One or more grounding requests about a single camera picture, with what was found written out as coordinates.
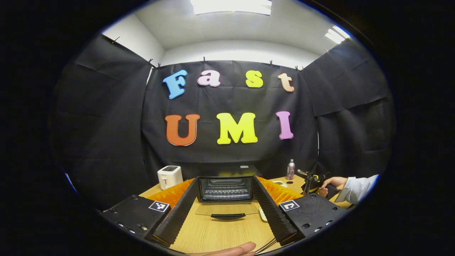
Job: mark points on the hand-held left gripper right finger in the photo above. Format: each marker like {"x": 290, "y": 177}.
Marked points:
{"x": 273, "y": 217}

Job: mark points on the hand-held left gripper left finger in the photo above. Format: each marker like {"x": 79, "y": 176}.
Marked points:
{"x": 177, "y": 217}

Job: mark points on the white square plate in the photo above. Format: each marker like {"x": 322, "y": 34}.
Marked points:
{"x": 262, "y": 214}

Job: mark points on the black electric oven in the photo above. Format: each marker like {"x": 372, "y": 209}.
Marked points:
{"x": 227, "y": 172}

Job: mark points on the silver printed bottle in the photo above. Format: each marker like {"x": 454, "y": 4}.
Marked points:
{"x": 290, "y": 170}

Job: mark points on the white divided seasoning dish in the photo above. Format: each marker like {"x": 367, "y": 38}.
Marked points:
{"x": 280, "y": 183}

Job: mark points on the white toaster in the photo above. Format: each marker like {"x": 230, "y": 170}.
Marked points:
{"x": 170, "y": 176}

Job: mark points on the black backdrop cloth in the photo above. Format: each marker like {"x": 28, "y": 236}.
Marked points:
{"x": 231, "y": 156}

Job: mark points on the small ceiling light panel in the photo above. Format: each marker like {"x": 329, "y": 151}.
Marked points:
{"x": 336, "y": 35}

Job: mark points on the large ceiling light panel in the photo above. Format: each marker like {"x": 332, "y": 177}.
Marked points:
{"x": 231, "y": 6}

